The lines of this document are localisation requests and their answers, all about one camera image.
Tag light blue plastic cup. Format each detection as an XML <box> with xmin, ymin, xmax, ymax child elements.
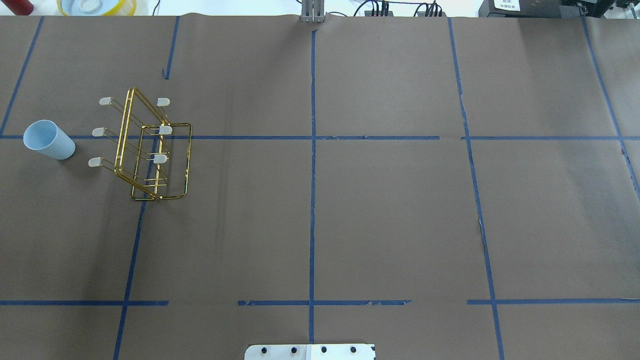
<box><xmin>22</xmin><ymin>120</ymin><xmax>76</xmax><ymax>160</ymax></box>

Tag black device with label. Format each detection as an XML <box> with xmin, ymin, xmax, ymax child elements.
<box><xmin>478</xmin><ymin>0</ymin><xmax>583</xmax><ymax>19</ymax></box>

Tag yellow rimmed bowl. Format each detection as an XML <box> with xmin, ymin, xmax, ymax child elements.
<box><xmin>56</xmin><ymin>0</ymin><xmax>137</xmax><ymax>17</ymax></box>

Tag red thermos bottle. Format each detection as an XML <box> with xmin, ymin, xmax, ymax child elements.
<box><xmin>1</xmin><ymin>0</ymin><xmax>35</xmax><ymax>16</ymax></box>

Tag aluminium frame post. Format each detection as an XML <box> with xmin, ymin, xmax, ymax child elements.
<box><xmin>299</xmin><ymin>0</ymin><xmax>326</xmax><ymax>23</ymax></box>

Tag gold wire cup holder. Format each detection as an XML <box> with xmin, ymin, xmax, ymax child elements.
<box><xmin>87</xmin><ymin>87</ymin><xmax>194</xmax><ymax>202</ymax></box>

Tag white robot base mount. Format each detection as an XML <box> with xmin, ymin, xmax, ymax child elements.
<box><xmin>244</xmin><ymin>342</ymin><xmax>377</xmax><ymax>360</ymax></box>

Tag black cables on table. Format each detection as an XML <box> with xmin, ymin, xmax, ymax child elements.
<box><xmin>353</xmin><ymin>0</ymin><xmax>445</xmax><ymax>18</ymax></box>

